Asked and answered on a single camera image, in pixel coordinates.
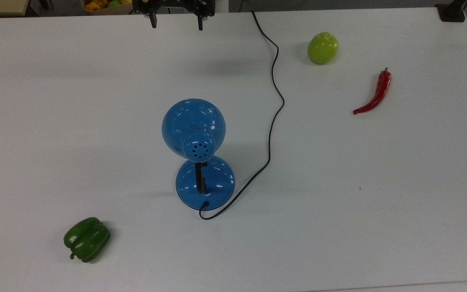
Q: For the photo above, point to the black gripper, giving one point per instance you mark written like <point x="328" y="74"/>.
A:
<point x="176" y="3"/>

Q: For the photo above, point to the blue desk lamp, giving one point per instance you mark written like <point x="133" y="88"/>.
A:
<point x="193" y="121"/>

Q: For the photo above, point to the cardboard box of toys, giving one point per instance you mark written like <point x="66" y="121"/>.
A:
<point x="108" y="11"/>

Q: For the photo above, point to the orange toy pepper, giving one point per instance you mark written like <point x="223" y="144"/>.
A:
<point x="95" y="5"/>

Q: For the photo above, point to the green toy apple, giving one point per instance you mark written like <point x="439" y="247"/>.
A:
<point x="322" y="48"/>

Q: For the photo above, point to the red toy chili pepper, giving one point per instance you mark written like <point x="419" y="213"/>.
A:
<point x="382" y="87"/>

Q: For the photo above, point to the green toy bell pepper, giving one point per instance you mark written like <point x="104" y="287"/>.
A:
<point x="87" y="239"/>

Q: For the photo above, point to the black table clamp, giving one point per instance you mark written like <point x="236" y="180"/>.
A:
<point x="451" y="12"/>

